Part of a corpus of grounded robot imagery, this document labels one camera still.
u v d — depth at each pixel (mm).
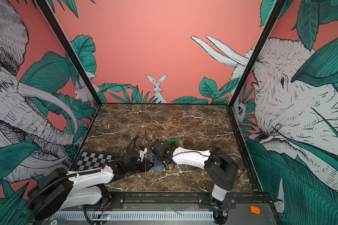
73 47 877
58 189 419
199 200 743
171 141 938
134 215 701
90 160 855
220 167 458
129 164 666
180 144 928
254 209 701
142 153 797
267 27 761
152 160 767
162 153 650
